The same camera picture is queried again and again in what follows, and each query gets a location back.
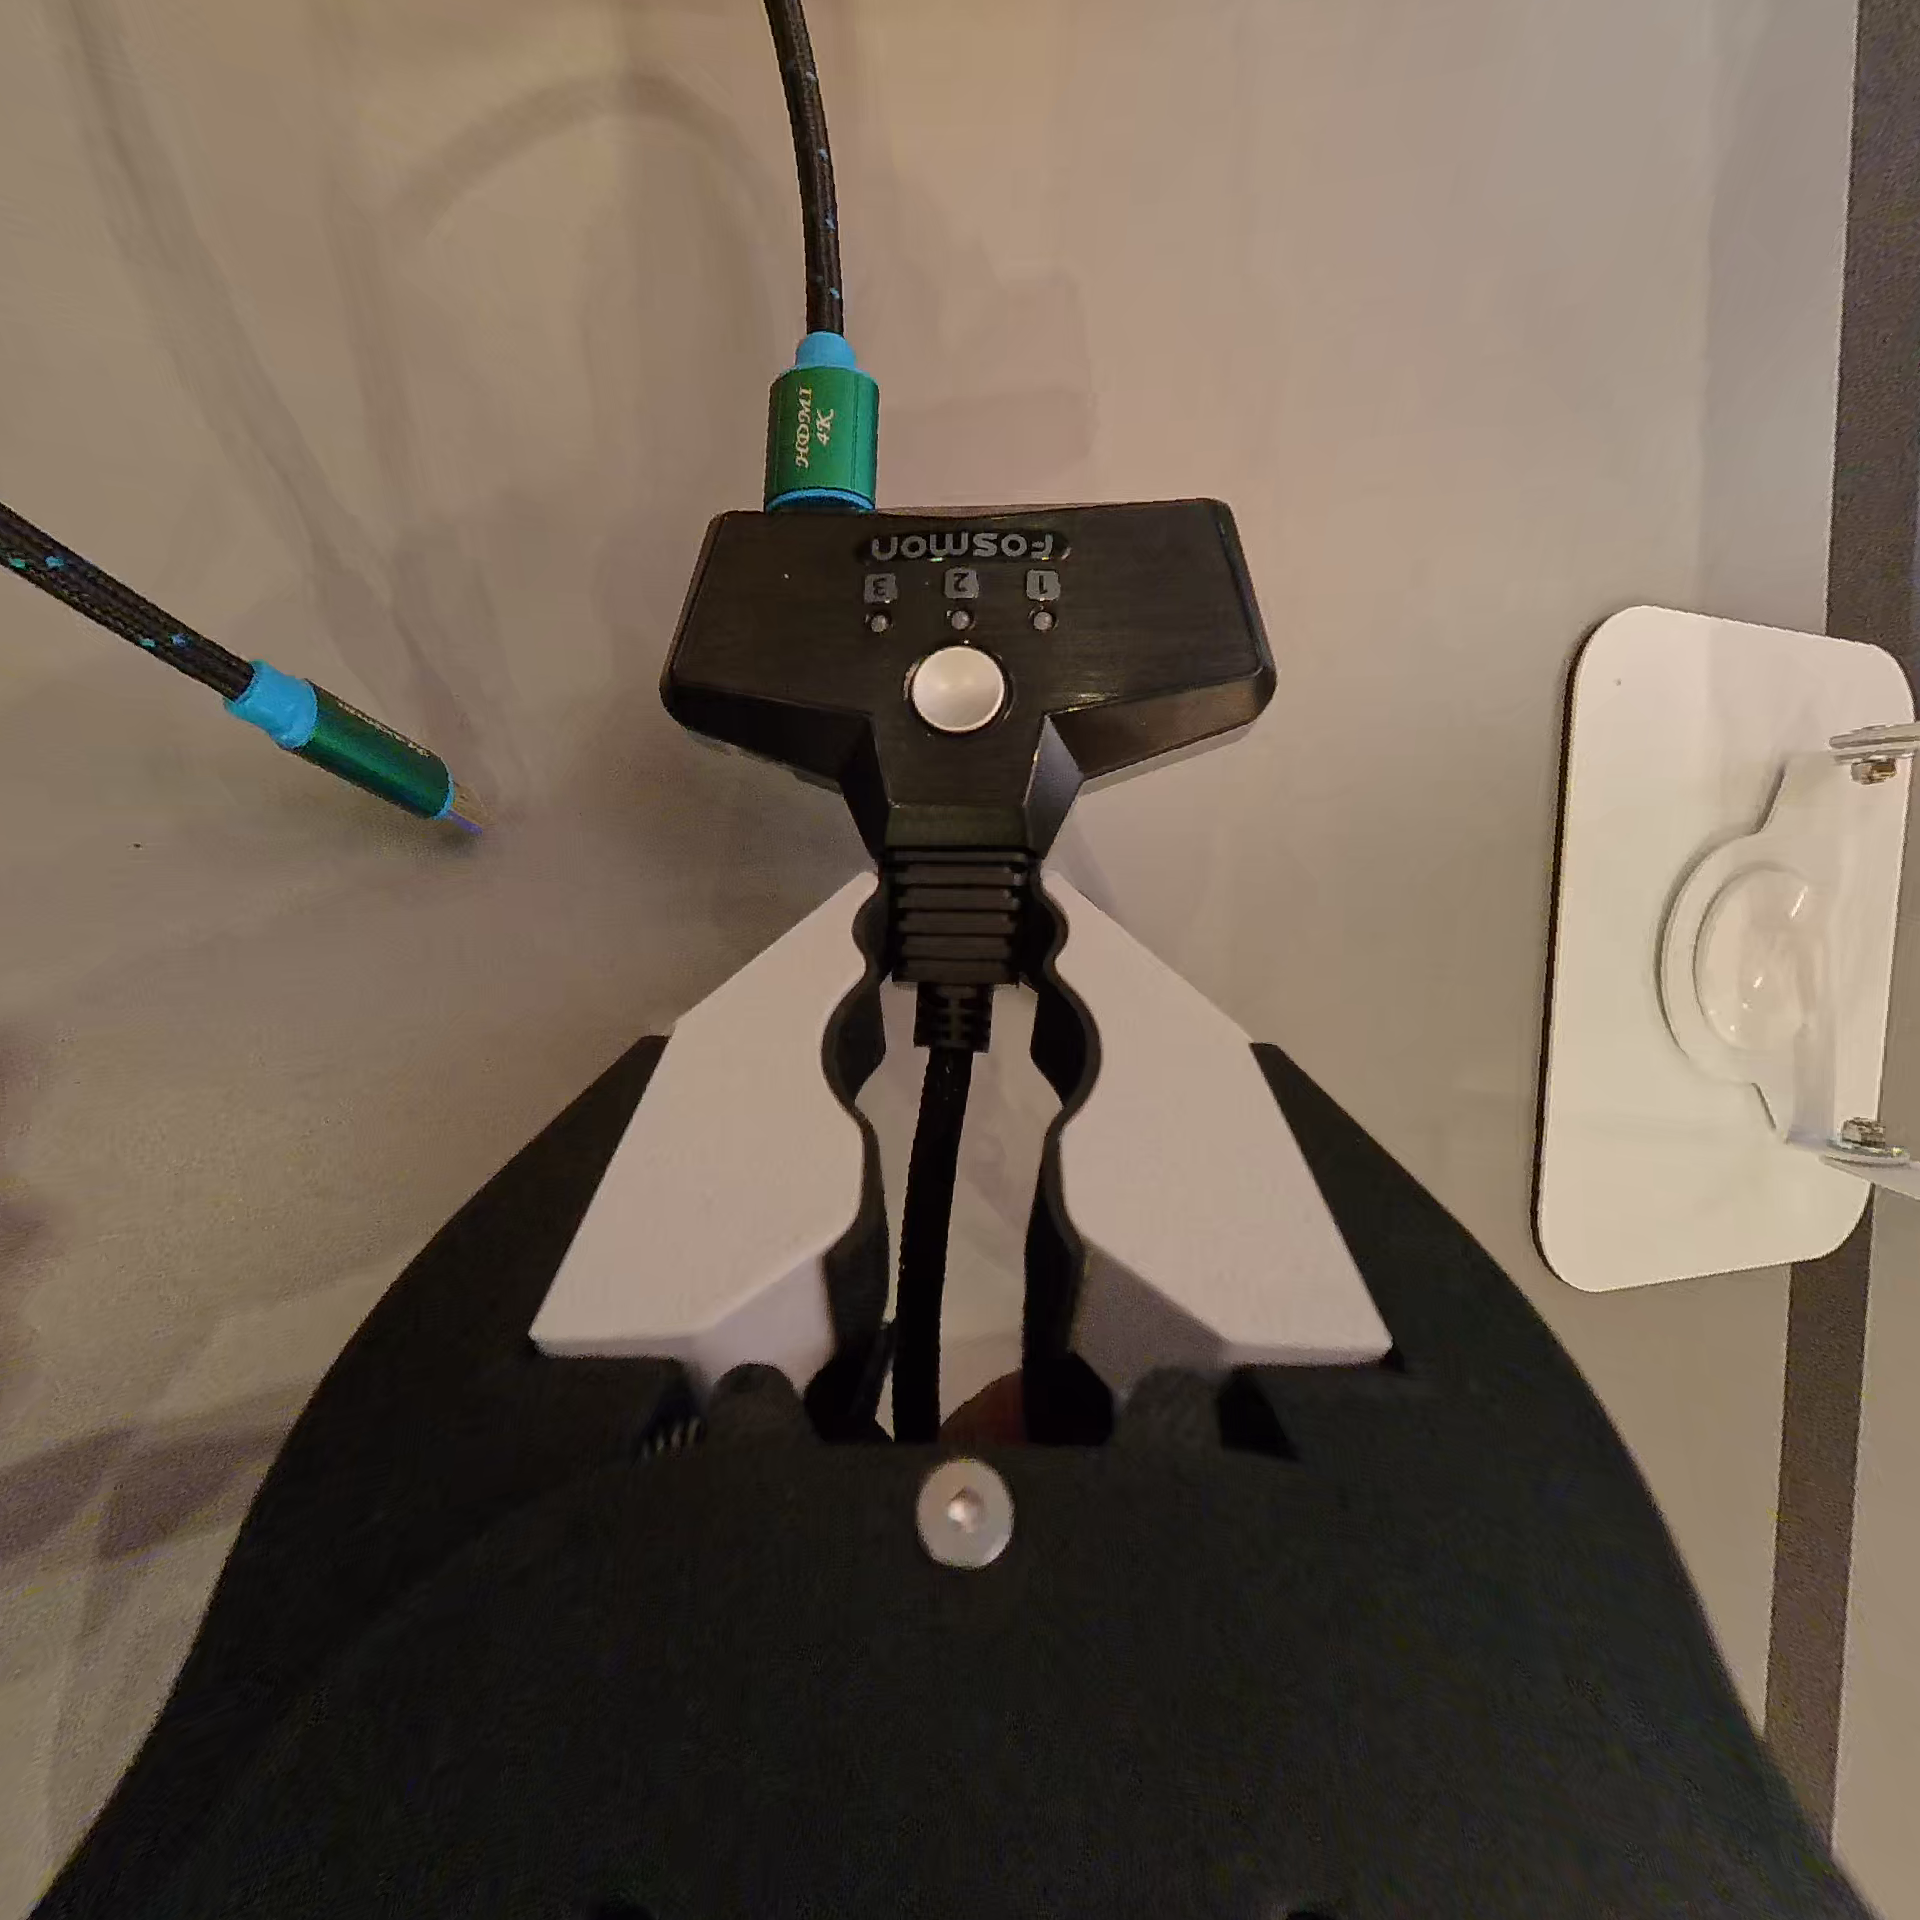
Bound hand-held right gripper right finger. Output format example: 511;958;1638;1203
1028;890;1395;1371

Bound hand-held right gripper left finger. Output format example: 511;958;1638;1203
533;890;893;1371

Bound braided hdmi cable green plug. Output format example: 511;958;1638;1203
0;507;486;847
752;0;893;520

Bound black hdmi switch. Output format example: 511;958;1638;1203
659;495;1288;908

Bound white laptop stand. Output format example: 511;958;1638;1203
1537;606;1920;1295

